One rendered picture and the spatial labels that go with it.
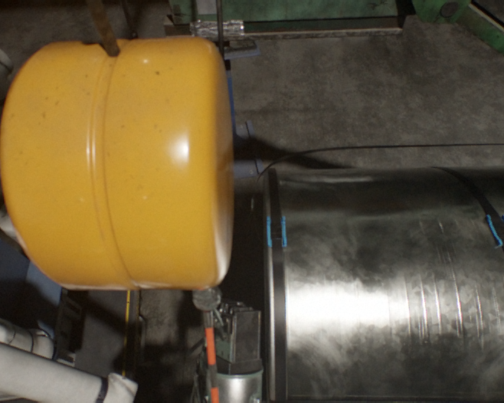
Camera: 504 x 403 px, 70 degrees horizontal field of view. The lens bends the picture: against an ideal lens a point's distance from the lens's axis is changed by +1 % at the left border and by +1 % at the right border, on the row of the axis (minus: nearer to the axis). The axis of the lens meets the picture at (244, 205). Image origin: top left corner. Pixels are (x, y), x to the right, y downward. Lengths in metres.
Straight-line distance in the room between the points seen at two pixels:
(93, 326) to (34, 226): 2.09
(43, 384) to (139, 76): 0.84
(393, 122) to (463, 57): 1.29
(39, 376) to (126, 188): 0.80
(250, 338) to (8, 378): 0.52
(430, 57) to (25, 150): 4.39
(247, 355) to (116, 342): 1.39
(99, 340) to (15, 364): 1.33
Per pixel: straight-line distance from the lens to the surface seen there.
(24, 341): 1.50
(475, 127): 3.84
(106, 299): 2.33
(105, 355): 2.24
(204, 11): 1.24
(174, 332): 2.49
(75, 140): 0.22
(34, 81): 0.25
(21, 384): 0.98
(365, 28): 1.33
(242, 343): 0.91
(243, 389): 0.93
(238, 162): 3.07
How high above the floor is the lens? 2.36
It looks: 57 degrees down
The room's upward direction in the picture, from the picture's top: 4 degrees counter-clockwise
